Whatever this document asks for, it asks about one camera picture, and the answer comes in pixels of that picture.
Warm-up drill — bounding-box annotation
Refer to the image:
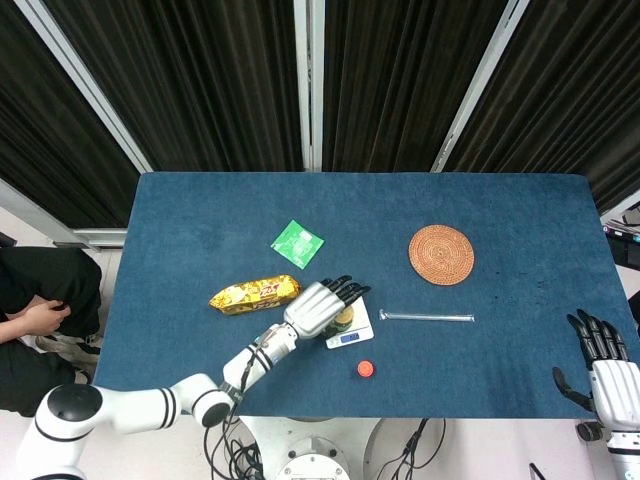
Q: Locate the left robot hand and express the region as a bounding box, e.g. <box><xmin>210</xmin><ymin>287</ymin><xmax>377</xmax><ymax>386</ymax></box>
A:
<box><xmin>282</xmin><ymin>274</ymin><xmax>373</xmax><ymax>341</ymax></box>

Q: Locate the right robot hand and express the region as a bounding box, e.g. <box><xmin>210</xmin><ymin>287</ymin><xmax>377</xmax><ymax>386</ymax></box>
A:
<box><xmin>551</xmin><ymin>308</ymin><xmax>640</xmax><ymax>441</ymax></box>

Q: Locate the green and yellow jar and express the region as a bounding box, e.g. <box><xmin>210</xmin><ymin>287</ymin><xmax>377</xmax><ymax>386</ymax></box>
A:
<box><xmin>322</xmin><ymin>307</ymin><xmax>356</xmax><ymax>337</ymax></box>

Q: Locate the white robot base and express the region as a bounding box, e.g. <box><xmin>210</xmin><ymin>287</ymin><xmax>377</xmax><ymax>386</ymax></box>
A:
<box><xmin>238</xmin><ymin>417</ymin><xmax>387</xmax><ymax>480</ymax></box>

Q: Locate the white digital scale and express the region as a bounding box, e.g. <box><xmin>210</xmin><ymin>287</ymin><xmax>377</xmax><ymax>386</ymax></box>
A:
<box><xmin>325</xmin><ymin>293</ymin><xmax>375</xmax><ymax>350</ymax></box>

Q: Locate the golden snack packet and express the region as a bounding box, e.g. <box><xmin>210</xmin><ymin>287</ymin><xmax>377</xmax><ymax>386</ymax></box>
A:
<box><xmin>208</xmin><ymin>273</ymin><xmax>303</xmax><ymax>317</ymax></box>

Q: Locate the green sachet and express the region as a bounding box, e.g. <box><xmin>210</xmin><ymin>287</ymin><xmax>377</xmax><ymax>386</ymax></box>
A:
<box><xmin>270</xmin><ymin>219</ymin><xmax>325</xmax><ymax>270</ymax></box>

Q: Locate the clear glass tube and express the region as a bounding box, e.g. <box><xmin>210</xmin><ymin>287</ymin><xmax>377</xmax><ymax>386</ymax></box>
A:
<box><xmin>378</xmin><ymin>308</ymin><xmax>476</xmax><ymax>324</ymax></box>

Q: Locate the blue table mat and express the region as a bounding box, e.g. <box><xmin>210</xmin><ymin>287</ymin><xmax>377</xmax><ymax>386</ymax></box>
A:
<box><xmin>92</xmin><ymin>172</ymin><xmax>636</xmax><ymax>420</ymax></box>

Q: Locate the round woven coaster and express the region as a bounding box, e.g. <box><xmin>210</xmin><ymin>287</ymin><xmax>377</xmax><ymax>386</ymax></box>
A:
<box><xmin>407</xmin><ymin>224</ymin><xmax>476</xmax><ymax>287</ymax></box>

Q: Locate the dark curtain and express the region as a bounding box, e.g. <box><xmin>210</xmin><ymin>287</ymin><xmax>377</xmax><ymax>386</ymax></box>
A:
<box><xmin>0</xmin><ymin>0</ymin><xmax>640</xmax><ymax>230</ymax></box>

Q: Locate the person in black clothes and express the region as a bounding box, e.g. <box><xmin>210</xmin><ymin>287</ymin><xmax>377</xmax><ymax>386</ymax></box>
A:
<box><xmin>0</xmin><ymin>246</ymin><xmax>104</xmax><ymax>418</ymax></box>

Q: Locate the dark equipment with cables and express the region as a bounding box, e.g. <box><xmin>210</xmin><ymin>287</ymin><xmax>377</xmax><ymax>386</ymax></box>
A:
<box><xmin>601</xmin><ymin>202</ymin><xmax>640</xmax><ymax>269</ymax></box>

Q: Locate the black cable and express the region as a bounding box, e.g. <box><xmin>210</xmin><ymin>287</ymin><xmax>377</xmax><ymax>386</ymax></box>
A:
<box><xmin>375</xmin><ymin>417</ymin><xmax>447</xmax><ymax>480</ymax></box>
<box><xmin>203</xmin><ymin>415</ymin><xmax>265</xmax><ymax>480</ymax></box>

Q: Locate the grey metal frame post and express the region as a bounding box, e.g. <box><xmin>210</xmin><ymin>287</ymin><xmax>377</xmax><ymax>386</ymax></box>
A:
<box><xmin>293</xmin><ymin>0</ymin><xmax>327</xmax><ymax>173</ymax></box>
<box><xmin>430</xmin><ymin>0</ymin><xmax>532</xmax><ymax>174</ymax></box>
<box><xmin>14</xmin><ymin>0</ymin><xmax>154</xmax><ymax>175</ymax></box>

